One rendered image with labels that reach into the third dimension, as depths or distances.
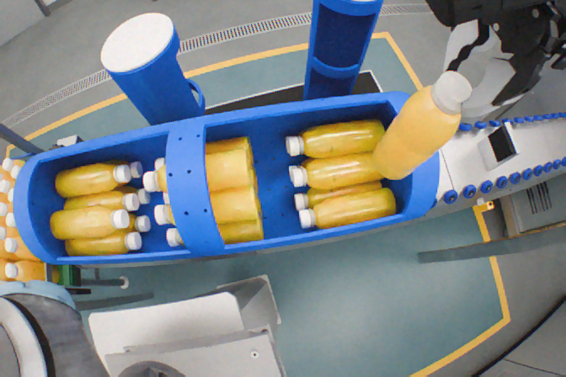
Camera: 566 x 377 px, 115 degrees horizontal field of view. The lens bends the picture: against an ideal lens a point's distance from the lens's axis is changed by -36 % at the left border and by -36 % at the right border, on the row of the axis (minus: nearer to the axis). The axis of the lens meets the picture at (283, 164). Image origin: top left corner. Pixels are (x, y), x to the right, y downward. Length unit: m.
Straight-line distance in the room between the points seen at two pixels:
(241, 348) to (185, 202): 0.24
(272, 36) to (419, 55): 1.26
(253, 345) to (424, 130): 0.36
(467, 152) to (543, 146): 0.46
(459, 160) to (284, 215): 0.57
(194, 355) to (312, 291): 1.26
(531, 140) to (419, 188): 0.82
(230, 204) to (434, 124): 0.36
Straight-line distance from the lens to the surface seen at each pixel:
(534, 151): 1.24
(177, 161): 0.46
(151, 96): 1.04
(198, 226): 0.47
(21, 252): 0.93
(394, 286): 1.77
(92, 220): 0.63
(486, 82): 0.26
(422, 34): 2.81
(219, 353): 0.44
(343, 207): 0.57
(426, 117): 0.31
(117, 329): 0.60
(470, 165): 0.96
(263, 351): 0.43
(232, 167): 0.48
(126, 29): 1.10
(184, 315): 0.53
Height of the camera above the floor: 1.64
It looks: 70 degrees down
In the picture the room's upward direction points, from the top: straight up
